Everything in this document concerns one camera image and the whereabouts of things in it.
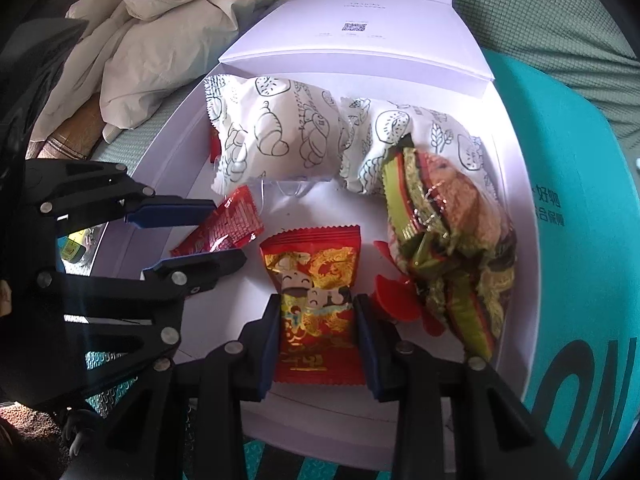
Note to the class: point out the teal bubble mailer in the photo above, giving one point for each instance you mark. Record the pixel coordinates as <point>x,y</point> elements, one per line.
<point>575,170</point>

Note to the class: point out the gold green candy bag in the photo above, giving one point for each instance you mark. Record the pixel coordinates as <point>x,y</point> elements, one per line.
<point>460,200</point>

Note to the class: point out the brown striped cloth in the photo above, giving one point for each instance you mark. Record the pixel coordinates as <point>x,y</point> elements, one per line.
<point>75,135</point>

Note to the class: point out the beige down jacket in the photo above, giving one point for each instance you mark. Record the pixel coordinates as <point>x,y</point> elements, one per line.
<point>165,45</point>

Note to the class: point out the red gold snack packet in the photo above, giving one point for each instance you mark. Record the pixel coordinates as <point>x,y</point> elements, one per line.
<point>315,280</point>

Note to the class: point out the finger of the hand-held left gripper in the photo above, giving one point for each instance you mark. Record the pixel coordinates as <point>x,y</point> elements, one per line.
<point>170,212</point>
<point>200,265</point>

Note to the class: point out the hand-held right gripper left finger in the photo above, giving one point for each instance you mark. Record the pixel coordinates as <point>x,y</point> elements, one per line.
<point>265,355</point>

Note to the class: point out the white cardboard box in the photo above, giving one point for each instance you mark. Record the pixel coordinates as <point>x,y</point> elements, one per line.
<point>360,60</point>

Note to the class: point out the green sofa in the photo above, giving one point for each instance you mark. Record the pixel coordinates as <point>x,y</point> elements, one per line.
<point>525,5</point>

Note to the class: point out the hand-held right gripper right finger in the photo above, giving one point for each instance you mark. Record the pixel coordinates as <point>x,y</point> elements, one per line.
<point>367,355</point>

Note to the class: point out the small red fan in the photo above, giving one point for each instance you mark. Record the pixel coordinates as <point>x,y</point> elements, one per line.
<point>395,295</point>

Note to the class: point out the small plain red packet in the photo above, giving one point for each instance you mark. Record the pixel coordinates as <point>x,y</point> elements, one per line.
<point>225,225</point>

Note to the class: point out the white printed bread packet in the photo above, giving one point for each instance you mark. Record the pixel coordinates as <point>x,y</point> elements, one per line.
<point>400,130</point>
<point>270,130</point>

